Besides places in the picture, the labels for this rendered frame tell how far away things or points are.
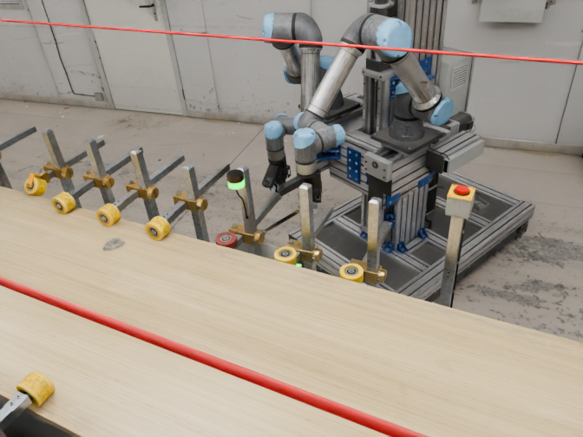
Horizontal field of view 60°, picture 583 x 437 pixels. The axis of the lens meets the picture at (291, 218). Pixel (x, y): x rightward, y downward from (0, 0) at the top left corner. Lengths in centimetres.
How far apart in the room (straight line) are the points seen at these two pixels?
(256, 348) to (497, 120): 332
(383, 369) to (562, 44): 321
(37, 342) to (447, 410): 120
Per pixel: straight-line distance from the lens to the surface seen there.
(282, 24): 211
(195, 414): 140
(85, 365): 161
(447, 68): 253
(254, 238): 195
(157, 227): 192
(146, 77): 540
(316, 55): 211
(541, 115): 441
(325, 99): 186
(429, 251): 292
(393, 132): 221
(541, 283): 318
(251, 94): 484
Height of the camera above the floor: 204
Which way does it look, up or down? 35 degrees down
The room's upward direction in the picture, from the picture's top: 5 degrees counter-clockwise
